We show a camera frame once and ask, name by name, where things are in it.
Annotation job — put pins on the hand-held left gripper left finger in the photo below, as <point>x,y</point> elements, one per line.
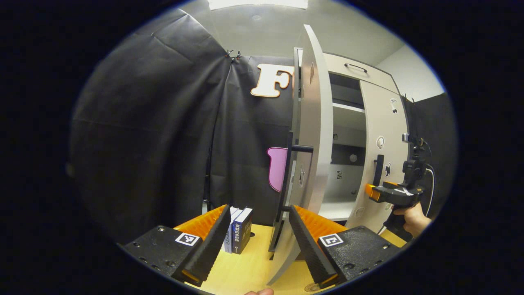
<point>213,246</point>

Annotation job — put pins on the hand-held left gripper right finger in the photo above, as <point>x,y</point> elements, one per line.
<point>309,250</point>

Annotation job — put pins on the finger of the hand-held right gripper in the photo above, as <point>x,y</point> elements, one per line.
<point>373,192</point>
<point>391,184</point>

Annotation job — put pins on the round brown coaster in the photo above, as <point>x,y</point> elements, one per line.
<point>313,287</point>

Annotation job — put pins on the white cabinet door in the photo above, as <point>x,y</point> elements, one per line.
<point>368,110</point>
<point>317,123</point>

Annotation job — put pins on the white cabinet shelf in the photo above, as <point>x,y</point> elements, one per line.
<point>348,116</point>
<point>335,211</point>

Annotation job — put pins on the white cabinet drawer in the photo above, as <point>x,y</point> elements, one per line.
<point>380,80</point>

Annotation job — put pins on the dark blue book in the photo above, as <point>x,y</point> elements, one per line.
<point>241,233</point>

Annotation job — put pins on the black backdrop cloth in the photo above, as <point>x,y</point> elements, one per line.
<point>444,135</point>
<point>155,143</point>

